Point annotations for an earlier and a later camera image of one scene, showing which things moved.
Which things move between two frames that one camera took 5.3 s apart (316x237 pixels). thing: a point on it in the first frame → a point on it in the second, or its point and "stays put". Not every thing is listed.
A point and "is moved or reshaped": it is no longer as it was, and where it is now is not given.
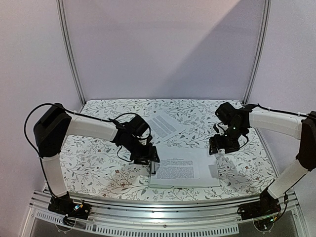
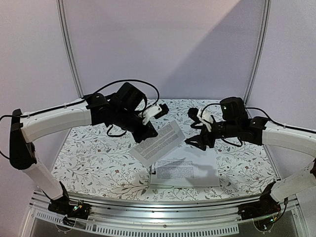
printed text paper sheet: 163,126 is moved or reshaped
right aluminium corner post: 262,50 stays put
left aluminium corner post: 66,46 stays put
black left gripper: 148,154 → 148,133
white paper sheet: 185,168 stays put
